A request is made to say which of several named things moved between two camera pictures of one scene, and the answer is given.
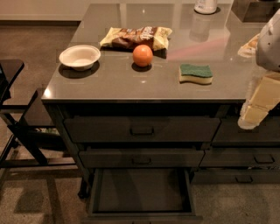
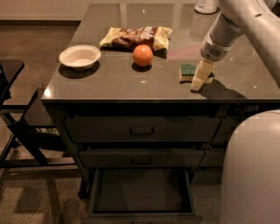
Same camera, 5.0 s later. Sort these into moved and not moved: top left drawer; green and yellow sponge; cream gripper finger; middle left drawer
Moved: cream gripper finger
Not moved: green and yellow sponge; middle left drawer; top left drawer
